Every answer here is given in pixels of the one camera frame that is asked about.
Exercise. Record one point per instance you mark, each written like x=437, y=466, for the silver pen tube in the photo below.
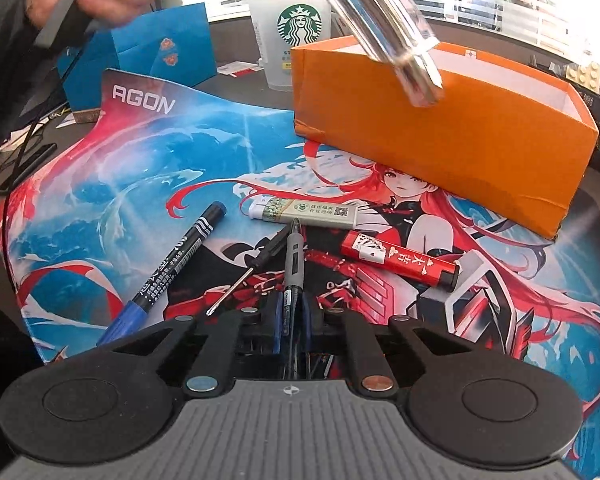
x=305, y=211

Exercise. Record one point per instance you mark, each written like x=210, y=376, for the red lighter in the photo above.
x=400, y=257

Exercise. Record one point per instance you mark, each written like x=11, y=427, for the grey pen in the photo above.
x=294, y=260

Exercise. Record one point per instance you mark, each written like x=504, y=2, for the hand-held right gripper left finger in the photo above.
x=278, y=322

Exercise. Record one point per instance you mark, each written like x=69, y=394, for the orange cardboard box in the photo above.
x=430, y=150

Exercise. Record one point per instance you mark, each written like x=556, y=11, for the black flat device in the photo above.
x=27, y=167

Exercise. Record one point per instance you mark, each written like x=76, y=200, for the black marker blue cap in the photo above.
x=170, y=270

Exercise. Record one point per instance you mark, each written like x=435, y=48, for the person's left forearm black sleeve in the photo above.
x=5, y=60

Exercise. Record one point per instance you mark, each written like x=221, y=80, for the small brown packet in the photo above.
x=82, y=117

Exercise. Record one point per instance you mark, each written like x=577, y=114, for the frosted plastic cup green logo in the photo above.
x=275, y=60

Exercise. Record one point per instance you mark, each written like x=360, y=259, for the printed anime mouse mat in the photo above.
x=105, y=185

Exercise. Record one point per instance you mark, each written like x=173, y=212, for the blue paper bag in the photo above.
x=140, y=50

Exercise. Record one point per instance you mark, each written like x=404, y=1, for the beige building brick plate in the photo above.
x=585, y=74

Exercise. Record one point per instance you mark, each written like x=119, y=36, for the clear metallic perfume bottle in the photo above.
x=375, y=25

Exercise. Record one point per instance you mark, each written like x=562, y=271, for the small black screwdriver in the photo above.
x=265, y=247

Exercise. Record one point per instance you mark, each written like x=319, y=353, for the red white card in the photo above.
x=240, y=67

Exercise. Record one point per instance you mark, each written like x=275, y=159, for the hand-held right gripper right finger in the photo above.
x=305, y=322

